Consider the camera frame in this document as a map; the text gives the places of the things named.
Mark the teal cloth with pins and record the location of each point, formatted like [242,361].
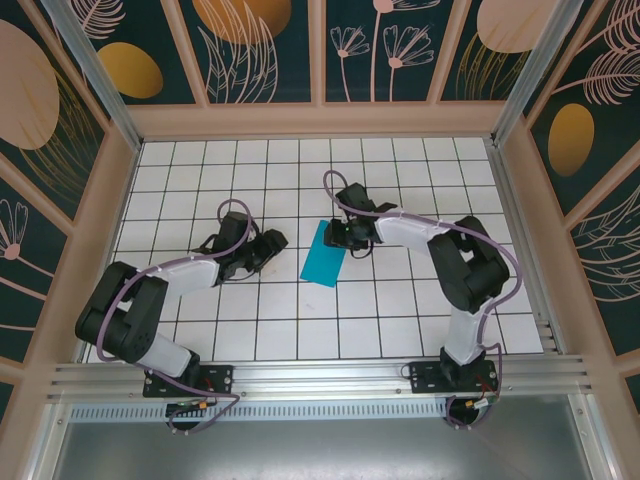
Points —
[322,265]

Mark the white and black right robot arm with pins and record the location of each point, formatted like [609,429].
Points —
[462,330]

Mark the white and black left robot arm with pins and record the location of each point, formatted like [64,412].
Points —
[190,277]

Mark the grey metal sheet panel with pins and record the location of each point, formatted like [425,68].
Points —
[320,450]

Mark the yellow power connector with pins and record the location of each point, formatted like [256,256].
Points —
[203,405]
[471,403]

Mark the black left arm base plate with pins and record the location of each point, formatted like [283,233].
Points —
[220,377]

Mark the long aluminium mounting rail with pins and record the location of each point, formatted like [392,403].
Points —
[325,375]

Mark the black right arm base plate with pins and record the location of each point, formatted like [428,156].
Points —
[425,377]

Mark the aluminium side rail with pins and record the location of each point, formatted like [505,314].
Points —
[520,240]

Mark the aluminium frame post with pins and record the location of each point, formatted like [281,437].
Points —
[530,65]
[100,85]

